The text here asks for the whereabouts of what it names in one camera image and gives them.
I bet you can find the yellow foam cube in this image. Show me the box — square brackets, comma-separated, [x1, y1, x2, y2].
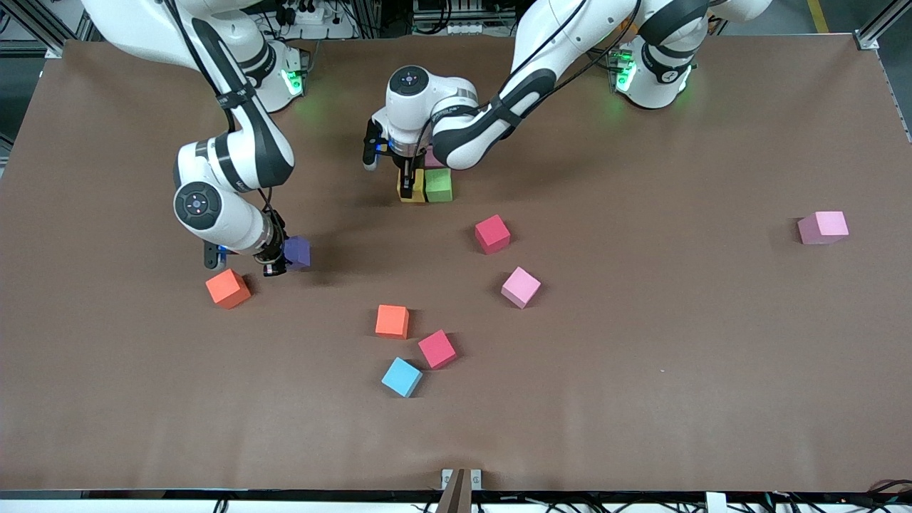
[397, 169, 426, 204]

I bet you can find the purple foam cube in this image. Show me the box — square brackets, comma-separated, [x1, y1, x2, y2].
[284, 237, 312, 271]

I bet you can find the green foam cube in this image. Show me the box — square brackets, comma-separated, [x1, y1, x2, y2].
[425, 168, 454, 203]

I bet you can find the red foam cube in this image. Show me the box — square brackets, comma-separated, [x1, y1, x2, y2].
[475, 214, 512, 255]
[418, 329, 458, 371]

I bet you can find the orange foam cube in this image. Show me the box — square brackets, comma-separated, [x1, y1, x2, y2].
[375, 304, 410, 340]
[205, 269, 252, 310]

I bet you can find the blue foam cube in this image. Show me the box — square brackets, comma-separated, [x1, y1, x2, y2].
[380, 357, 424, 398]

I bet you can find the white power strip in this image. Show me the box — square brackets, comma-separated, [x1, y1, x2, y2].
[276, 2, 327, 26]

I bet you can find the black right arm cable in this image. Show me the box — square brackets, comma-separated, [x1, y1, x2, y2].
[258, 187, 286, 229]

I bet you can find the silver metal bracket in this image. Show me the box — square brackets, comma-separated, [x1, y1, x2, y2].
[441, 468, 483, 492]

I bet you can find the brown camera post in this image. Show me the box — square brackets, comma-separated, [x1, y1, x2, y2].
[435, 468, 469, 513]

